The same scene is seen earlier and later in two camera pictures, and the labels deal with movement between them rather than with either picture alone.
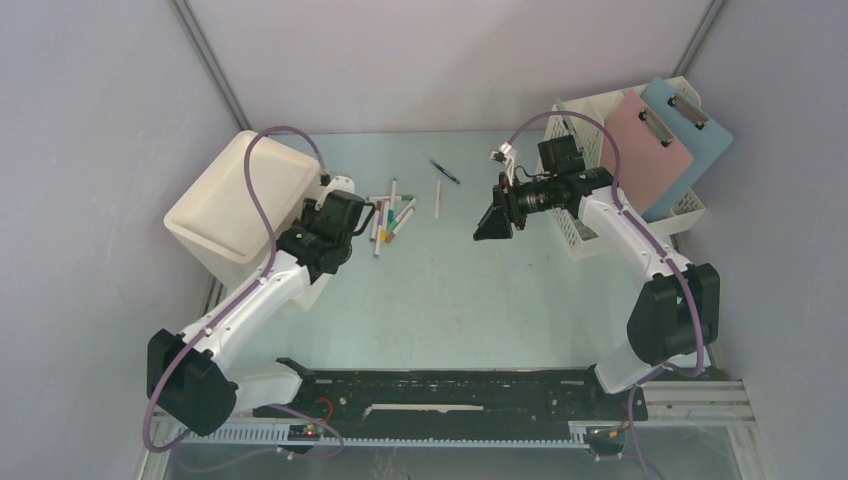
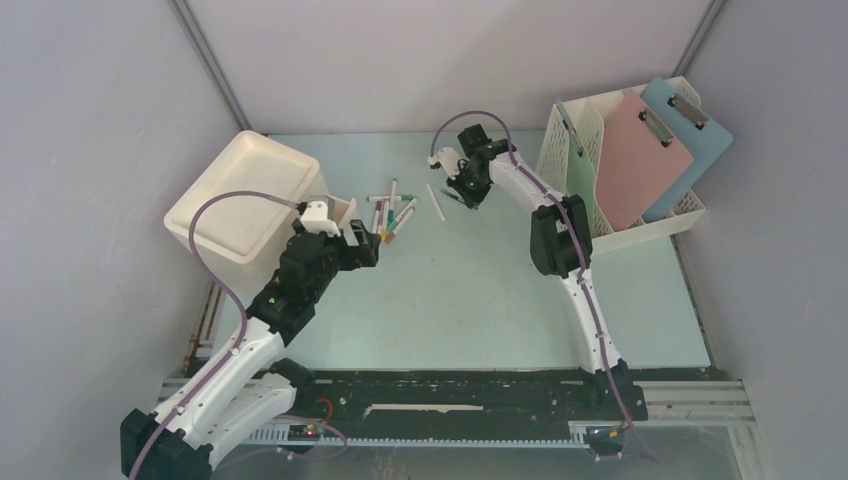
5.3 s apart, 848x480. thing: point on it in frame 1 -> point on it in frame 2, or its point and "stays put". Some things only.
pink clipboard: [651, 155] stays put
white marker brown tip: [399, 225] stays put
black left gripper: [311, 211] -> [356, 256]
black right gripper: [494, 225] -> [472, 199]
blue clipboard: [694, 127] stays put
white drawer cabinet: [223, 230] stays put
